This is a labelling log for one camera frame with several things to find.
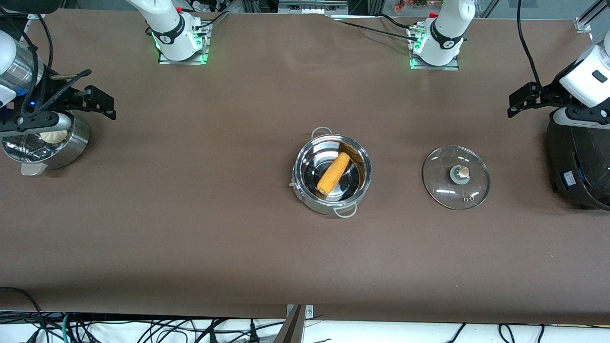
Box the aluminium frame rail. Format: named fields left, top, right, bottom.
left=277, top=0, right=349, bottom=15

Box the aluminium frame post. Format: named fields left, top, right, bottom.
left=574, top=0, right=610, bottom=33

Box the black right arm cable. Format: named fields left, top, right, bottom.
left=0, top=10, right=92, bottom=120

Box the glass pot lid with knob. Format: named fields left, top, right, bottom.
left=422, top=145, right=491, bottom=211

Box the steel saucepan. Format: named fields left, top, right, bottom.
left=2, top=117, right=90, bottom=177

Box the orange background clutter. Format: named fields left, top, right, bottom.
left=393, top=0, right=430, bottom=13

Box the white power strip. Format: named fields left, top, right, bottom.
left=190, top=0, right=230, bottom=13

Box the steel pot with loop handles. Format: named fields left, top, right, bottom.
left=290, top=126, right=373, bottom=220

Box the yellow corn cob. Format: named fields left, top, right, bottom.
left=317, top=152, right=351, bottom=196

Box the black base cable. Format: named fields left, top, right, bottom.
left=336, top=19, right=420, bottom=41
left=374, top=13, right=415, bottom=30
left=193, top=12, right=230, bottom=31

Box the brown table cover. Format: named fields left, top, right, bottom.
left=0, top=9, right=610, bottom=325

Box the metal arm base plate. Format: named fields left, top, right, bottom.
left=159, top=21, right=210, bottom=65
left=410, top=29, right=460, bottom=71

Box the white steamed bun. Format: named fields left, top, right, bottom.
left=39, top=129, right=71, bottom=143

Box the grey camera pole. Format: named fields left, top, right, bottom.
left=273, top=305, right=306, bottom=343

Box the black rice cooker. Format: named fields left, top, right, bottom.
left=547, top=112, right=610, bottom=211

